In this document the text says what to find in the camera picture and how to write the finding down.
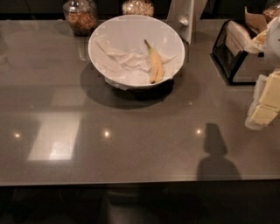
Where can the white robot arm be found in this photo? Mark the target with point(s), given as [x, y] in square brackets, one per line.
[272, 45]

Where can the black silver toaster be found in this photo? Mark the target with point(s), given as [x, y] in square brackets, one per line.
[236, 66]

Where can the left glass jar with nuts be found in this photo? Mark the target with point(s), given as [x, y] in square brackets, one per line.
[81, 15]

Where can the white standing card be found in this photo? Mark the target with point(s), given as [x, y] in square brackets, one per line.
[183, 16]

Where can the white crumpled paper towel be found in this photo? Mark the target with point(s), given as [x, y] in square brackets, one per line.
[127, 67]

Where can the white bowl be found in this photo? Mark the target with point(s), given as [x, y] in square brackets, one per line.
[128, 33]

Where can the glass jar far right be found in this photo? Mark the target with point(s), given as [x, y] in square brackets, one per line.
[271, 10]

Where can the yellow banana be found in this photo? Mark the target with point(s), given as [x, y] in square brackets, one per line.
[157, 71]

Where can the right glass jar with grains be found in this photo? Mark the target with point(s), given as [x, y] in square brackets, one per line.
[138, 7]

